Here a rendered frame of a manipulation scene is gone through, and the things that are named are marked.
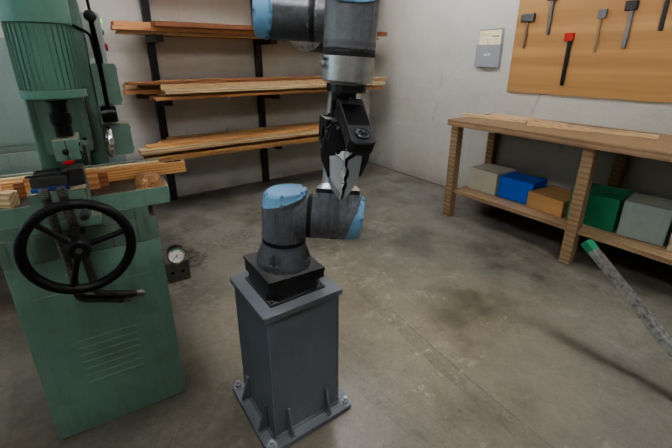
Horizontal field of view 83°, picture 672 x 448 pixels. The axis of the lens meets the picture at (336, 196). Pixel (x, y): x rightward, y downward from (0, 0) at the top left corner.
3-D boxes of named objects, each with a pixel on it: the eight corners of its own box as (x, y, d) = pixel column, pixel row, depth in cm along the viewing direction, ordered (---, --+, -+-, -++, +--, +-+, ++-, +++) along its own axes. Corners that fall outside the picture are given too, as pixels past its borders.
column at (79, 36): (49, 202, 145) (-9, -10, 121) (54, 186, 163) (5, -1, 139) (116, 192, 156) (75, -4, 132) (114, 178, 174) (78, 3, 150)
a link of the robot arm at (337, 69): (383, 58, 63) (326, 54, 60) (380, 88, 64) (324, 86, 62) (365, 57, 71) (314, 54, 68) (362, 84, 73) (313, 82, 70)
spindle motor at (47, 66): (16, 102, 112) (-17, -18, 101) (26, 97, 126) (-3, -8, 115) (87, 99, 120) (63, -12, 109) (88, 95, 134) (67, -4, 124)
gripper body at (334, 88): (353, 144, 77) (358, 82, 73) (367, 155, 69) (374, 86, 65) (316, 144, 75) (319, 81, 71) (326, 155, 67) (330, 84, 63)
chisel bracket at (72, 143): (57, 166, 124) (51, 140, 121) (60, 157, 136) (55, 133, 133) (84, 163, 128) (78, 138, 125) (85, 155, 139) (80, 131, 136)
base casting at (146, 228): (1, 271, 115) (-8, 244, 112) (28, 210, 162) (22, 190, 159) (161, 238, 137) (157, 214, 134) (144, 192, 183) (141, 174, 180)
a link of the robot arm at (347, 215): (312, 235, 137) (325, 26, 136) (360, 238, 137) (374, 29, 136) (309, 241, 122) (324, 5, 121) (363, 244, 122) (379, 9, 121)
